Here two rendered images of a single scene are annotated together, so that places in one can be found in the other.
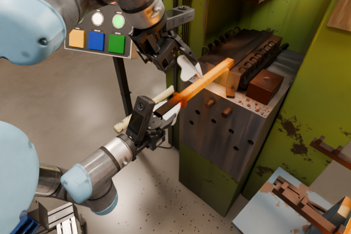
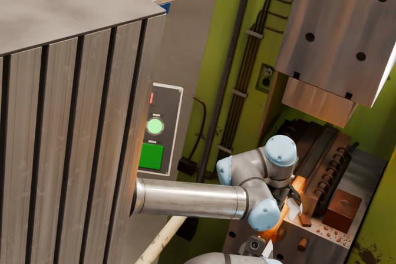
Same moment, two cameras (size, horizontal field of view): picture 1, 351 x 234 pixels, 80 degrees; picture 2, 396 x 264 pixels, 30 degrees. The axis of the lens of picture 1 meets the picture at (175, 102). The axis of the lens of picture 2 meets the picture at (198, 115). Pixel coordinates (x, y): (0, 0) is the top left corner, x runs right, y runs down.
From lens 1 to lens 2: 157 cm
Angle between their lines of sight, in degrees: 20
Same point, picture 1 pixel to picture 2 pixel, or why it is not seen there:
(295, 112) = (375, 239)
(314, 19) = (387, 118)
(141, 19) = (281, 183)
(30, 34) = (277, 218)
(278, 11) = not seen: hidden behind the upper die
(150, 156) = not seen: outside the picture
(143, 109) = (258, 249)
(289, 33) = (359, 129)
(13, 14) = (276, 211)
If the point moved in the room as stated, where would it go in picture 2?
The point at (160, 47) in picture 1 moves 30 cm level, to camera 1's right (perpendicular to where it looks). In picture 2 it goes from (279, 195) to (379, 191)
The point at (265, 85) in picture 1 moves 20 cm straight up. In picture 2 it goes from (344, 211) to (364, 161)
